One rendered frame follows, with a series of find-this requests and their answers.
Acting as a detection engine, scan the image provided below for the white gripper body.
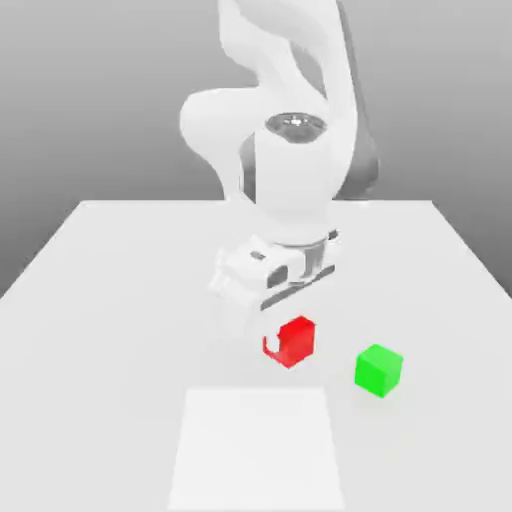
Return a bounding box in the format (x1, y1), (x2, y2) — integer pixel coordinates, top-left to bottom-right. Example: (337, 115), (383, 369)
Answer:
(242, 263), (340, 340)

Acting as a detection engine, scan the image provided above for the small red cube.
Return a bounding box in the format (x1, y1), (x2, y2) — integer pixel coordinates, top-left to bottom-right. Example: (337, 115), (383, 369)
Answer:
(261, 314), (317, 370)

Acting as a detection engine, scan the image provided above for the small green cube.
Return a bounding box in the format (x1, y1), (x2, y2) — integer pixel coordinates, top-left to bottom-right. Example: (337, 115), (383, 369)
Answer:
(354, 343), (405, 400)

